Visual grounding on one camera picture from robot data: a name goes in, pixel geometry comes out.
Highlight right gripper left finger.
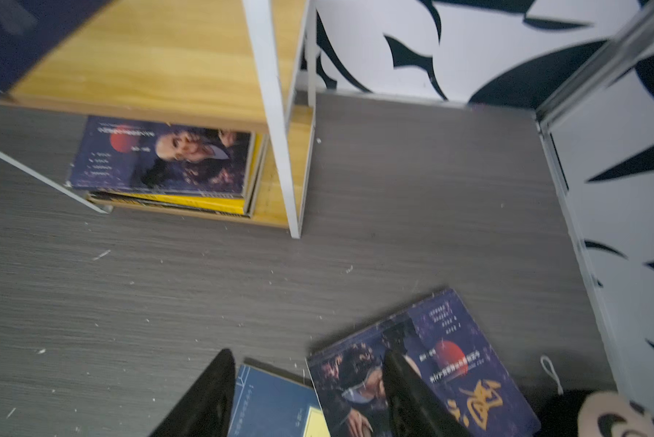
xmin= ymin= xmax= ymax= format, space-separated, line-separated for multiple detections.
xmin=150 ymin=349 xmax=236 ymax=437

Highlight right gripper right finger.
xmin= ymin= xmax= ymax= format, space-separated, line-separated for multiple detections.
xmin=383 ymin=351 xmax=472 ymax=437

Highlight blue book underneath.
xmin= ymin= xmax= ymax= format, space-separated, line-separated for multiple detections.
xmin=228 ymin=364 xmax=330 ymax=437

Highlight purple book with old man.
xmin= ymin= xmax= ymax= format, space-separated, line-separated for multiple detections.
xmin=68 ymin=116 xmax=257 ymax=198

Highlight blue book yellow label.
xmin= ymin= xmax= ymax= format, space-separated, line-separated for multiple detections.
xmin=0 ymin=0 xmax=108 ymax=98

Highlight cartoon boy plush doll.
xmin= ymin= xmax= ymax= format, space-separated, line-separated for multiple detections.
xmin=536 ymin=355 xmax=654 ymax=437

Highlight wooden white-framed bookshelf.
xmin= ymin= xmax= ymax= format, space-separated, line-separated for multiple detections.
xmin=0 ymin=1 xmax=316 ymax=238

